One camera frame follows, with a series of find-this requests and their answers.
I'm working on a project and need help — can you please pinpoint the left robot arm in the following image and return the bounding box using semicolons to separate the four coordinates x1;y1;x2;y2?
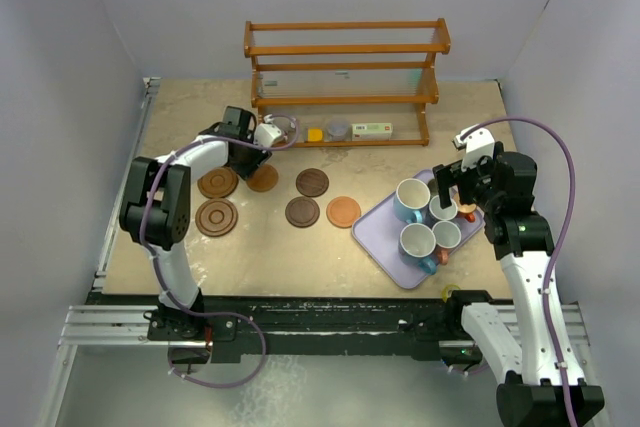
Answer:
119;106;273;339

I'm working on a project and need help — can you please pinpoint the dark walnut coaster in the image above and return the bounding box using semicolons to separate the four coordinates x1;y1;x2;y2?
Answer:
285;196;320;228
295;168;330;198

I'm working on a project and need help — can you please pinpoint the orange brown mug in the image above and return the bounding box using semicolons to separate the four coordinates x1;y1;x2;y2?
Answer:
458;203;477;223

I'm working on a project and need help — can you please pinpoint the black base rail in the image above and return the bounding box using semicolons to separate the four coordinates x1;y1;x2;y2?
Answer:
84;289;516;363

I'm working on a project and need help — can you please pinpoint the large blue mug front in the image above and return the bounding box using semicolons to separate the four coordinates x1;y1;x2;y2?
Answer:
398;223;438;275

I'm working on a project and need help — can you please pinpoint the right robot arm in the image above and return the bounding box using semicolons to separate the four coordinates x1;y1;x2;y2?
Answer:
433;152;605;426

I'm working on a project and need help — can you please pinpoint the yellow small container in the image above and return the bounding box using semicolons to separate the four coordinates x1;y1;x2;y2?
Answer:
306;128;324;143

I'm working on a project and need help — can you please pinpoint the lavender plastic tray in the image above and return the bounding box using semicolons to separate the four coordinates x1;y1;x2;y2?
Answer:
352;169;484;289

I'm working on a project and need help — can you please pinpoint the light wood coaster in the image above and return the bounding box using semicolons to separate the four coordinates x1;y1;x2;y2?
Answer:
246;164;279;192

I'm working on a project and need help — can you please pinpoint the large blue mug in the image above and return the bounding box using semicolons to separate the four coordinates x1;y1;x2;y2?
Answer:
393;178;431;224
398;223;438;275

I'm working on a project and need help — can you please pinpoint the brown ringed coaster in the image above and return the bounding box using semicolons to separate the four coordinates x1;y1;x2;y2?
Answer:
195;198;238;237
197;167;239;199

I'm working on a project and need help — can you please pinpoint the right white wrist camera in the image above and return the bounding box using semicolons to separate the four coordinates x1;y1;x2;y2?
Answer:
453;127;495;172

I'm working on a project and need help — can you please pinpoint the small orange-handled mug front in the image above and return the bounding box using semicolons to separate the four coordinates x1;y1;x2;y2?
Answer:
432;221;462;265

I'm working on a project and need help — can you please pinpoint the yellow tape roll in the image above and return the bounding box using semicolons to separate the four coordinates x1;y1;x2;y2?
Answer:
441;284;461;302

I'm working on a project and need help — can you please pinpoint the aluminium frame rail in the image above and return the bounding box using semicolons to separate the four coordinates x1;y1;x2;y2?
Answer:
34;77;162;426

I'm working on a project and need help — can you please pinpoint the orange wood coaster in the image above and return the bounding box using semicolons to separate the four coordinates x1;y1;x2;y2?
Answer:
326;196;361;228

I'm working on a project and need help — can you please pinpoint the small grey mug rear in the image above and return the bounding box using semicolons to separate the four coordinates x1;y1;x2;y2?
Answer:
428;195;458;222

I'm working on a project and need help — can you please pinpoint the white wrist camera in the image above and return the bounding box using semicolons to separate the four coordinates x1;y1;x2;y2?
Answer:
453;127;495;172
253;114;286;148

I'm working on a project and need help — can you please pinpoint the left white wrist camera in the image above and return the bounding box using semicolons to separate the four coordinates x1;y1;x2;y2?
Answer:
253;114;286;148

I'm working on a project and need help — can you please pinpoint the white long box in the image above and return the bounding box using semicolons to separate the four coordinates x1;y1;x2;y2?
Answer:
351;122;393;141

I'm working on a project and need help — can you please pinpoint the wooden three-tier shelf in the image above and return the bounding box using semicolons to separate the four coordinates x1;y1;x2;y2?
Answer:
243;18;451;147

